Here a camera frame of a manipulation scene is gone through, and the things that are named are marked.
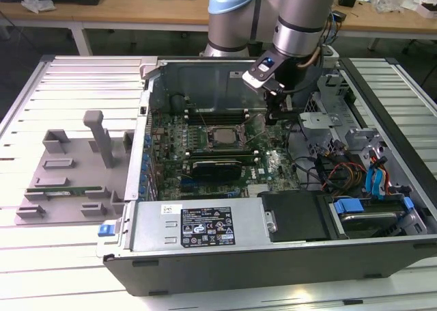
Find silver CPU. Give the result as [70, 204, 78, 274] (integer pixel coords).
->
[213, 128, 240, 145]

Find CPU socket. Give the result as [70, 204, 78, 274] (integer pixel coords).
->
[206, 123, 249, 151]

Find silver metal drive cage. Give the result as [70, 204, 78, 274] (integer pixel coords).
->
[296, 70, 392, 154]

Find green motherboard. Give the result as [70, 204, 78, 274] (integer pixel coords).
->
[145, 109, 305, 201]

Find black RAM slot bank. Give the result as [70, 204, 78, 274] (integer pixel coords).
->
[184, 106, 250, 126]
[185, 148, 257, 165]

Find clear plastic bags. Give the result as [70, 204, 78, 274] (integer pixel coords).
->
[371, 0, 416, 13]

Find small silver heatsink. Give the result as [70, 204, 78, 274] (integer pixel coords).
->
[247, 184, 270, 198]

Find black graphics card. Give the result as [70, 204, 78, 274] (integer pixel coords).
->
[189, 159, 243, 182]

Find black plastic drive cover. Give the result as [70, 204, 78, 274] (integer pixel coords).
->
[257, 191, 342, 243]

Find hard disk in blue carrier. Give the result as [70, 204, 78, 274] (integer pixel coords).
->
[329, 195, 416, 239]

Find long wooden desk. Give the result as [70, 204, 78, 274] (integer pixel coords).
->
[0, 0, 437, 40]

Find black open PC case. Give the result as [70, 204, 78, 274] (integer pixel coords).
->
[97, 56, 437, 297]

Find silver power supply with label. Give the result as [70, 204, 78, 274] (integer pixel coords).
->
[131, 201, 274, 254]

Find gray parts rack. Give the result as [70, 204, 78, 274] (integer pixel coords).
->
[13, 110, 137, 226]

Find green RAM stick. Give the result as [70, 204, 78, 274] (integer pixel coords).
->
[26, 186, 103, 196]

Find crumpled white plastic wrap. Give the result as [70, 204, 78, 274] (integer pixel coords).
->
[20, 0, 55, 14]

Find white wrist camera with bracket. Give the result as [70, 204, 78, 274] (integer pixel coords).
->
[242, 55, 285, 95]

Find red yellow wire bundle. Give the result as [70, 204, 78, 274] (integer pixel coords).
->
[320, 162, 368, 192]

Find blue flat wire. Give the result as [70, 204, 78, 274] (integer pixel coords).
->
[364, 156, 390, 201]

